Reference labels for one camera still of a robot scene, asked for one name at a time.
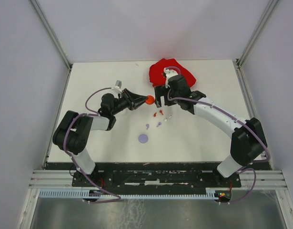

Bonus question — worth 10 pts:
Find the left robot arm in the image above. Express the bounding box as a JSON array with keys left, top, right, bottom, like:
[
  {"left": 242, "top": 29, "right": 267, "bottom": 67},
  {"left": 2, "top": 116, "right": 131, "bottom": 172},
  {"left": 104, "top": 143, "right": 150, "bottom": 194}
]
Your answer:
[{"left": 52, "top": 89, "right": 148, "bottom": 186}]

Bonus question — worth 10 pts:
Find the aluminium frame rail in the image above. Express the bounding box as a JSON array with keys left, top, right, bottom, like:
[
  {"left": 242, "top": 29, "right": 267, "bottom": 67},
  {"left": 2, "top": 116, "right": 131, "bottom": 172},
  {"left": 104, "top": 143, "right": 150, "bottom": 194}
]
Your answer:
[{"left": 29, "top": 170, "right": 287, "bottom": 190}]

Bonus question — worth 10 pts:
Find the orange earbud charging case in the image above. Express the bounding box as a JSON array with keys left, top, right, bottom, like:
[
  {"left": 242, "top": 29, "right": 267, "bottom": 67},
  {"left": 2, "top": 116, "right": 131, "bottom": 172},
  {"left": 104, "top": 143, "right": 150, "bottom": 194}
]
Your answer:
[{"left": 145, "top": 95, "right": 155, "bottom": 105}]

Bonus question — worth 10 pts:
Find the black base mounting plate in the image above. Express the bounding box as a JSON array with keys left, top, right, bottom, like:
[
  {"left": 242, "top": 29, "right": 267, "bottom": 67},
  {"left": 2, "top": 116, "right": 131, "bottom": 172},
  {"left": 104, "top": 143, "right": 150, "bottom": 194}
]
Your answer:
[{"left": 72, "top": 162, "right": 241, "bottom": 195}]

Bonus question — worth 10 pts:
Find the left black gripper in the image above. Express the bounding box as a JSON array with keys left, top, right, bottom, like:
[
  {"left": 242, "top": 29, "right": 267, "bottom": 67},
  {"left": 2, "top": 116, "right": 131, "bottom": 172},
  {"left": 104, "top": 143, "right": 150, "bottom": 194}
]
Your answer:
[{"left": 111, "top": 88, "right": 149, "bottom": 115}]

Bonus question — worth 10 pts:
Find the left aluminium frame post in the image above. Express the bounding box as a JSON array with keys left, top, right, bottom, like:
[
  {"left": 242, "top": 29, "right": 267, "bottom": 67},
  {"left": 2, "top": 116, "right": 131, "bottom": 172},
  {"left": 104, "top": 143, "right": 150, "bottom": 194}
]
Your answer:
[{"left": 29, "top": 0, "right": 72, "bottom": 69}]

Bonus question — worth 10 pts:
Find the white cable duct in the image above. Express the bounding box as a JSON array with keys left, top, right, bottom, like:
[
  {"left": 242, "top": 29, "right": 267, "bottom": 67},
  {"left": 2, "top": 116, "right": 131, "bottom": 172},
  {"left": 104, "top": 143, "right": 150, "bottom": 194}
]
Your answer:
[{"left": 38, "top": 187, "right": 221, "bottom": 199}]

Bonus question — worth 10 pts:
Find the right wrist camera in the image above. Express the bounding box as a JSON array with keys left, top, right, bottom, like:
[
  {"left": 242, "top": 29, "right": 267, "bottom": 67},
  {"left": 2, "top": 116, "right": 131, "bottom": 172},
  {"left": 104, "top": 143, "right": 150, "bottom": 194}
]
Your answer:
[{"left": 163, "top": 68, "right": 178, "bottom": 80}]

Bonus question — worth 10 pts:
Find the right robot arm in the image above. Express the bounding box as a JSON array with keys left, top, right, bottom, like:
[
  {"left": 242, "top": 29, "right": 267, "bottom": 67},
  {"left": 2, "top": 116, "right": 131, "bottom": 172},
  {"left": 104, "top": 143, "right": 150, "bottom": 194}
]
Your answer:
[{"left": 154, "top": 75, "right": 269, "bottom": 187}]

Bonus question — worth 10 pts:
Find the purple earbud charging case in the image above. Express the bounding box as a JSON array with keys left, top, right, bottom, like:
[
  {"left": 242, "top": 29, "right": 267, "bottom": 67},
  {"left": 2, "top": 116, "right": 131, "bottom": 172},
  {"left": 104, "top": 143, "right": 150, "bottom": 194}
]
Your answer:
[{"left": 138, "top": 134, "right": 149, "bottom": 144}]

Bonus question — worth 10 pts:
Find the red cloth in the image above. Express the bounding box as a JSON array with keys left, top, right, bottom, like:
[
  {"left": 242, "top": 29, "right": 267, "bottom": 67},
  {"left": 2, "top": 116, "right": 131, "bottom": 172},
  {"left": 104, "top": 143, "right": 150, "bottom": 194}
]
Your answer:
[{"left": 149, "top": 58, "right": 196, "bottom": 87}]

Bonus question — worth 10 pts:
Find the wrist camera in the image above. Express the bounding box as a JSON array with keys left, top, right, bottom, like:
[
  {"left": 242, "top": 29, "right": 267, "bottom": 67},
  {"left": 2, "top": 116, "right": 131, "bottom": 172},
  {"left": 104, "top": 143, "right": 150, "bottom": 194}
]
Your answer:
[
  {"left": 111, "top": 80, "right": 122, "bottom": 94},
  {"left": 163, "top": 68, "right": 178, "bottom": 80}
]

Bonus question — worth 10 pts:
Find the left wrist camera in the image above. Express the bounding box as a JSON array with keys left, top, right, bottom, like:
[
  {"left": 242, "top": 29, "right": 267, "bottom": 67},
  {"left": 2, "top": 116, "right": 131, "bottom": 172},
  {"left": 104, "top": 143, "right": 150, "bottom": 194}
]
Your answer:
[{"left": 111, "top": 80, "right": 122, "bottom": 94}]

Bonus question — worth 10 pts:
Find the aluminium frame post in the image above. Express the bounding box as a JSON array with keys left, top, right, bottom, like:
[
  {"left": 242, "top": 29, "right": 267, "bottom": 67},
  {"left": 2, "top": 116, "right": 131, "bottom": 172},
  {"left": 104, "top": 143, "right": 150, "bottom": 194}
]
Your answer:
[
  {"left": 236, "top": 0, "right": 280, "bottom": 68},
  {"left": 29, "top": 0, "right": 72, "bottom": 69}
]

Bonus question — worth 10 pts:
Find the right aluminium frame post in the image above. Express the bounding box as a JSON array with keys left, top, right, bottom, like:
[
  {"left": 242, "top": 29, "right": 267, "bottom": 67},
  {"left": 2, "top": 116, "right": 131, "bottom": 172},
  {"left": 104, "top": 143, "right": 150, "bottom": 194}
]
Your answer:
[{"left": 236, "top": 0, "right": 280, "bottom": 68}]

